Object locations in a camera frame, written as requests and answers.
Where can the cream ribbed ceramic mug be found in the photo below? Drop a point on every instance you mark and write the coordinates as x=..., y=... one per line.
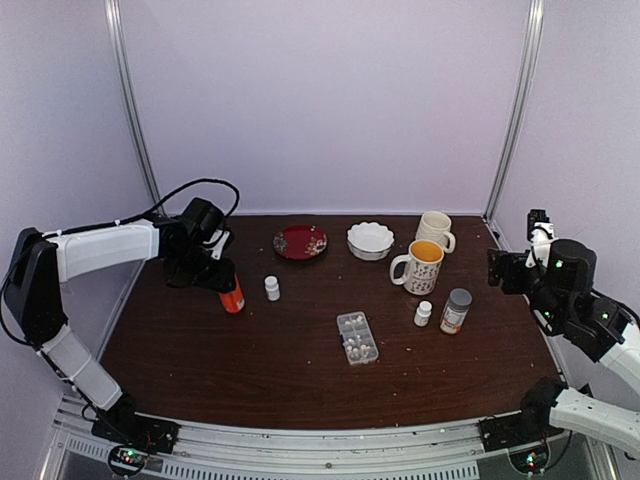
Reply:
x=436, y=226

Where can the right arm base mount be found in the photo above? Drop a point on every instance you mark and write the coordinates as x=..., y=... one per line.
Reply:
x=526, y=441

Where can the small white pill bottle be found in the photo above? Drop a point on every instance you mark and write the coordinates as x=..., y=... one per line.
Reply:
x=272, y=288

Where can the right aluminium frame post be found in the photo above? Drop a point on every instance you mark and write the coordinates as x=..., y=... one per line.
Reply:
x=529, y=59

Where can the aluminium frame post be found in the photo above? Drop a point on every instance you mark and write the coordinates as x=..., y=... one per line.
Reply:
x=133, y=119
x=529, y=59

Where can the white scalloped bowl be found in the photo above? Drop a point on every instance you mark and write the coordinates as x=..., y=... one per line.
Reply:
x=370, y=241

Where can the orange pill bottle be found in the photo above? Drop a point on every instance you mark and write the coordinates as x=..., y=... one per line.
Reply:
x=233, y=301

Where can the clear plastic pill organizer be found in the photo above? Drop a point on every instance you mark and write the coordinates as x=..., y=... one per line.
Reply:
x=357, y=339

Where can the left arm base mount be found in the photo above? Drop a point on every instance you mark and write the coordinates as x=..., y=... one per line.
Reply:
x=135, y=441

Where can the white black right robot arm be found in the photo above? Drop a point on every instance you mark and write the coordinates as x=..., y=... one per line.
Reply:
x=557, y=283

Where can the front aluminium rail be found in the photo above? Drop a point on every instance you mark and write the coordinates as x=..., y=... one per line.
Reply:
x=450, y=450

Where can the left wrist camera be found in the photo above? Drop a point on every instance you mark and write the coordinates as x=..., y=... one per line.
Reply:
x=219, y=242

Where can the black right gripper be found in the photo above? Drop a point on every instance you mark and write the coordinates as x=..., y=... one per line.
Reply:
x=496, y=270

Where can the left aluminium frame post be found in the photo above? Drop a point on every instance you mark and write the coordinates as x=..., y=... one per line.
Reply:
x=133, y=119

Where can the red floral plate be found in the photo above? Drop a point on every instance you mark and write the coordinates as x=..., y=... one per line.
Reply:
x=300, y=242

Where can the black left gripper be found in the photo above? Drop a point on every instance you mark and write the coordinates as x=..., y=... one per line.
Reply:
x=220, y=279

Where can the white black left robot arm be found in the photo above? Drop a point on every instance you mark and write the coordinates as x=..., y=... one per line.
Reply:
x=192, y=245

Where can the floral mug yellow inside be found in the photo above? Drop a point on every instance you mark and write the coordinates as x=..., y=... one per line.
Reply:
x=417, y=270

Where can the grey lid supplement bottle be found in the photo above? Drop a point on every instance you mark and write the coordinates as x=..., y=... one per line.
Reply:
x=456, y=308

